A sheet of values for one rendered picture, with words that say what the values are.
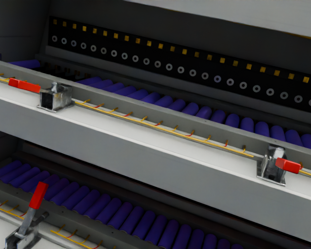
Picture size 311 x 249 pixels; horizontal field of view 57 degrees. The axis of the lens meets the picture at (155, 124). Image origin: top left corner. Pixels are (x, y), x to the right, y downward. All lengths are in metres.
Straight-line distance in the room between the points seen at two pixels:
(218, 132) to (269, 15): 0.13
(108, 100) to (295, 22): 0.23
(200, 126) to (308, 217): 0.14
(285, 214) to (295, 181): 0.04
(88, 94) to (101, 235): 0.20
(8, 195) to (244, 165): 0.35
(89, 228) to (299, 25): 0.36
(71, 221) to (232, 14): 0.34
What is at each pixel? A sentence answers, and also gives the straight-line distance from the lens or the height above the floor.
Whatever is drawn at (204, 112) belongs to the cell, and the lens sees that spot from 0.40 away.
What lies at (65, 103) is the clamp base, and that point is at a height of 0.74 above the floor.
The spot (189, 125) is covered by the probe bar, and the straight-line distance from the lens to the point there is 0.35.
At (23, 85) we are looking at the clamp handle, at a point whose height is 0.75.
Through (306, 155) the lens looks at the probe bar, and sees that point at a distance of 0.36.
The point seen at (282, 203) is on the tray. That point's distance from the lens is 0.31.
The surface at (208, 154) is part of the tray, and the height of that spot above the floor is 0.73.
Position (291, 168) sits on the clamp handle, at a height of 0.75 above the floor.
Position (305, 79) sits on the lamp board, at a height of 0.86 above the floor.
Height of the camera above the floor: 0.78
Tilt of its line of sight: 5 degrees down
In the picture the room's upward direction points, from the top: 16 degrees clockwise
